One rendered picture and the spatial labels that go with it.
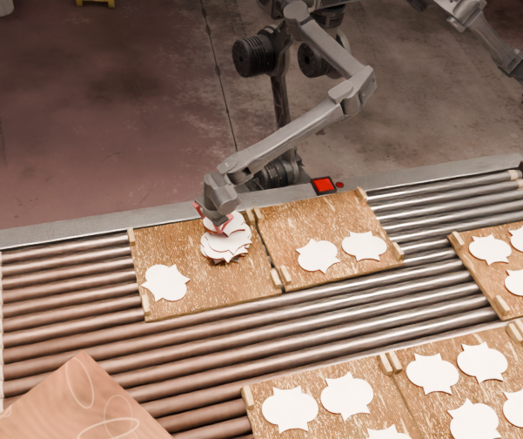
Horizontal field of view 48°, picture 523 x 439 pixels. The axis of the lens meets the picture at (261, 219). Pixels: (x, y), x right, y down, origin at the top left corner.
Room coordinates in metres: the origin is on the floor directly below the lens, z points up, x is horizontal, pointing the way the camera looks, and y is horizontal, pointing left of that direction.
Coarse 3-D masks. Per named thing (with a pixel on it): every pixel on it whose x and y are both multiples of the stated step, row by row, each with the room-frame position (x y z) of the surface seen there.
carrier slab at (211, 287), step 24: (144, 240) 1.21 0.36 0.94; (168, 240) 1.22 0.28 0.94; (192, 240) 1.23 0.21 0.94; (144, 264) 1.12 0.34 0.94; (168, 264) 1.13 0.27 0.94; (192, 264) 1.14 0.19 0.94; (240, 264) 1.16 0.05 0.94; (264, 264) 1.17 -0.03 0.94; (144, 288) 1.03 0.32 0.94; (192, 288) 1.05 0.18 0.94; (216, 288) 1.06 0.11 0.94; (240, 288) 1.07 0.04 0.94; (264, 288) 1.08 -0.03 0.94; (168, 312) 0.95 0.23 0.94; (192, 312) 0.97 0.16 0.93
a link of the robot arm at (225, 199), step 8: (232, 160) 1.25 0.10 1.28; (224, 168) 1.23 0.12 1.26; (232, 168) 1.23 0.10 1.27; (224, 176) 1.22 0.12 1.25; (232, 184) 1.24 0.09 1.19; (216, 192) 1.17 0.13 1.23; (224, 192) 1.17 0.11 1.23; (232, 192) 1.17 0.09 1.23; (216, 200) 1.15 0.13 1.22; (224, 200) 1.14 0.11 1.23; (232, 200) 1.15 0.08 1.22; (240, 200) 1.17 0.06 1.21; (224, 208) 1.13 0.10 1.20; (232, 208) 1.15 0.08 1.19
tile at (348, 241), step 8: (368, 232) 1.36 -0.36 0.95; (344, 240) 1.30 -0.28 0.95; (352, 240) 1.31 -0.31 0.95; (360, 240) 1.31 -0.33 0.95; (368, 240) 1.32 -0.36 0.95; (376, 240) 1.32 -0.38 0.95; (344, 248) 1.27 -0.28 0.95; (352, 248) 1.27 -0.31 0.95; (360, 248) 1.28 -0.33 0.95; (368, 248) 1.28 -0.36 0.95; (376, 248) 1.29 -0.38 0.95; (384, 248) 1.29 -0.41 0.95; (352, 256) 1.25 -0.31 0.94; (360, 256) 1.25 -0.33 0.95; (368, 256) 1.25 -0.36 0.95; (376, 256) 1.25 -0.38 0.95
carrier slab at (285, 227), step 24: (264, 216) 1.38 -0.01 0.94; (288, 216) 1.39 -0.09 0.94; (312, 216) 1.41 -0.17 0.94; (336, 216) 1.42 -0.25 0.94; (360, 216) 1.43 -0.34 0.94; (264, 240) 1.27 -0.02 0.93; (288, 240) 1.28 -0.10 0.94; (336, 240) 1.31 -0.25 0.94; (384, 240) 1.33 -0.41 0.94; (288, 264) 1.18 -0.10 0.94; (336, 264) 1.21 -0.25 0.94; (360, 264) 1.22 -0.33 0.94; (384, 264) 1.23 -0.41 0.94; (288, 288) 1.09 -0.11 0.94
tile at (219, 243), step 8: (208, 232) 1.23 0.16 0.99; (240, 232) 1.24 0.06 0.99; (248, 232) 1.25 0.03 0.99; (208, 240) 1.19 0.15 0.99; (216, 240) 1.19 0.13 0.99; (224, 240) 1.20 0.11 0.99; (232, 240) 1.20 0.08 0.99; (240, 240) 1.21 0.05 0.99; (248, 240) 1.21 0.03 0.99; (216, 248) 1.16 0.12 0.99; (224, 248) 1.17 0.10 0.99; (232, 248) 1.17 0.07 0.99
